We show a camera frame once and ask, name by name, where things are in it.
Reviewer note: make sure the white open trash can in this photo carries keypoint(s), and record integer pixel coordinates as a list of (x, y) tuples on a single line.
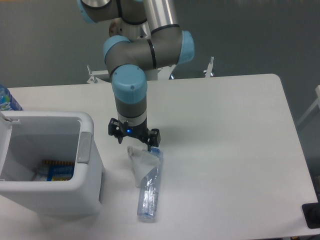
[(29, 137)]

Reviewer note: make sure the white paper napkin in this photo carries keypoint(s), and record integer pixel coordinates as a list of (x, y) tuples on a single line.
[(142, 162)]

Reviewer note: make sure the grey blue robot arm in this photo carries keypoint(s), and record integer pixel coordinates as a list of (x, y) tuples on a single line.
[(156, 41)]

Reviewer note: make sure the clear wrapper in bin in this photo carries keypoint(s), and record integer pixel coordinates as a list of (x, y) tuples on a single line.
[(41, 174)]

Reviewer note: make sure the blue yellow snack wrapper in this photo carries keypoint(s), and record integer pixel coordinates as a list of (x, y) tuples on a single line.
[(59, 170)]

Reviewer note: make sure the black device at table edge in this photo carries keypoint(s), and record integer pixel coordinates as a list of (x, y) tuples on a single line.
[(311, 213)]

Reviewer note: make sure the right white base bracket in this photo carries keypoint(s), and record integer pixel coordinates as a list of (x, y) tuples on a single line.
[(209, 71)]

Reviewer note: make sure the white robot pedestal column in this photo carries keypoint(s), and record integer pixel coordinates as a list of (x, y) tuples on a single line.
[(138, 32)]

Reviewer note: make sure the clear empty plastic bottle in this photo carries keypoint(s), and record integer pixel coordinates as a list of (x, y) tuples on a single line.
[(149, 191)]

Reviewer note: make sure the white frame right edge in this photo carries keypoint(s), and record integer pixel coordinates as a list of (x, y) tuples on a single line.
[(311, 111)]

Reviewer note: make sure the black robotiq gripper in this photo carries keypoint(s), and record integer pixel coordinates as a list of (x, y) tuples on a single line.
[(151, 138)]

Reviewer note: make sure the blue labelled drink bottle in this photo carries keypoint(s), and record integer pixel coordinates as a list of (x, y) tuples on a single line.
[(7, 101)]

